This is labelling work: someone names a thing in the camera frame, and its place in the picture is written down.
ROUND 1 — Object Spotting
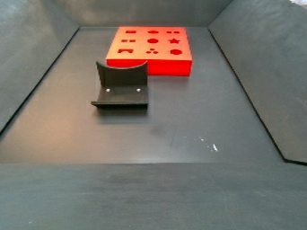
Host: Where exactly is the black curved holder stand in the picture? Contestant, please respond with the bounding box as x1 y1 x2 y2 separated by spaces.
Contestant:
91 62 149 108

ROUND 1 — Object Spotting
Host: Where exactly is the red shape-sorting block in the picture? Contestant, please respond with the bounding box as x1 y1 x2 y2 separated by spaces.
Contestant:
106 26 194 76

